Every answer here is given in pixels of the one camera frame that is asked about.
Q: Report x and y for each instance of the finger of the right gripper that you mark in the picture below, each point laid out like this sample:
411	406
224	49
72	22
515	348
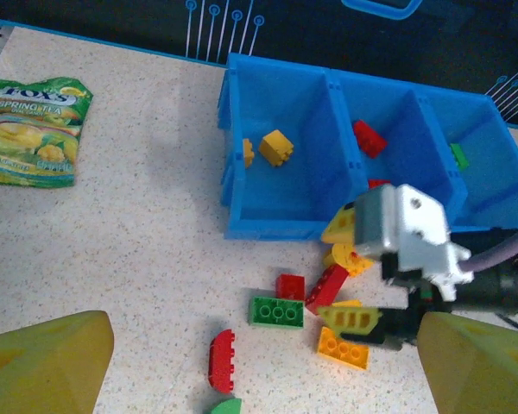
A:
349	319
341	226

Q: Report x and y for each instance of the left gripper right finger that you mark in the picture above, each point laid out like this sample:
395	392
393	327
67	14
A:
479	371

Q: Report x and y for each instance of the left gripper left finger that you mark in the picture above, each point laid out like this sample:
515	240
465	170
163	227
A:
43	366

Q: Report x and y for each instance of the yellow round lego brick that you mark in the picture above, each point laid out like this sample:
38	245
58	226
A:
345	259

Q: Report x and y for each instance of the red rectangular lego brick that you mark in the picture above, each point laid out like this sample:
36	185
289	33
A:
369	138
377	183

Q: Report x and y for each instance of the small yellow lego brick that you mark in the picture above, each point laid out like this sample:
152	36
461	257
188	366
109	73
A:
248	152

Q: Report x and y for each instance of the green rectangular lego brick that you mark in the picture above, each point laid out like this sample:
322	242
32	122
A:
459	155
276	312

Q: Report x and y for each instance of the orange-yellow rectangular lego brick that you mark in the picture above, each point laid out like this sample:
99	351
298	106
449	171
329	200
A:
341	351

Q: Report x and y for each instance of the long red lego brick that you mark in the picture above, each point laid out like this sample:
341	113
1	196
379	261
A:
326	286

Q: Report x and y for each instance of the blue three-compartment bin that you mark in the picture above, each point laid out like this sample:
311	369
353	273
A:
285	194

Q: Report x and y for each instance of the small red lego brick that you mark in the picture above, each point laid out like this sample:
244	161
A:
290	285

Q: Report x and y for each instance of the red curved lego brick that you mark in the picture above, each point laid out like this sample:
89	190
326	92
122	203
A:
221	362

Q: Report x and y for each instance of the green sloped lego brick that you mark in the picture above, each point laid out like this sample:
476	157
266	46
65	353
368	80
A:
229	407

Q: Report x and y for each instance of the green Fox's candy bag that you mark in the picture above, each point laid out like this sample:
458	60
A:
30	133

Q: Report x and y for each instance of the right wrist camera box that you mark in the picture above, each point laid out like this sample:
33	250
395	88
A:
414	233

